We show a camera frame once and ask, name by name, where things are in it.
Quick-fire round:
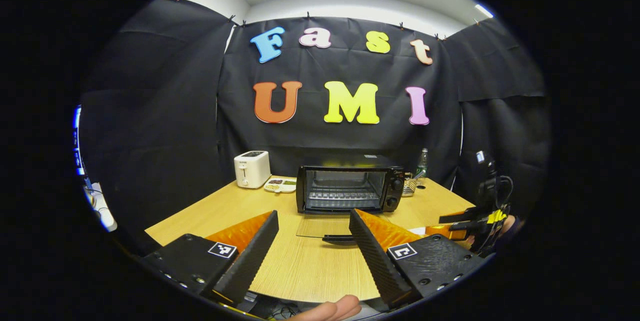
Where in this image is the white divided snack tray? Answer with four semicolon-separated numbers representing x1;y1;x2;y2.
263;176;297;194

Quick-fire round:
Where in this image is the black backdrop cloth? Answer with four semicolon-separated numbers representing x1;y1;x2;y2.
80;0;551;257

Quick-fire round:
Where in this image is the black electric oven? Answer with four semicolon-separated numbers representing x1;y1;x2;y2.
295;155;407;247

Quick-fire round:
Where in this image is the white side desk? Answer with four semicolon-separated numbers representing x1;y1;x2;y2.
84;182;119;233

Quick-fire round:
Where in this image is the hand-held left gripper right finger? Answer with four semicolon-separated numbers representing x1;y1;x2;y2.
348;208;489;310

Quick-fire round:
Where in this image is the row of black cloth clips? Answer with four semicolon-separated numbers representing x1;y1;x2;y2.
176;0;481;42

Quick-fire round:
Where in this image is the white toaster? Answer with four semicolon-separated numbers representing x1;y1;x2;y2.
234;150;272;189

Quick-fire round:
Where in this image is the computer monitor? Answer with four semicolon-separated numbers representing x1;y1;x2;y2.
72;105;85;177

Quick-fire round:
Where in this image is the metal mesh cup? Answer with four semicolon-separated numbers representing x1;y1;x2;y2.
401;172;421;198

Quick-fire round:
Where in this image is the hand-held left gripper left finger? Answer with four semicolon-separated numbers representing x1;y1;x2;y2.
142;210;280;306

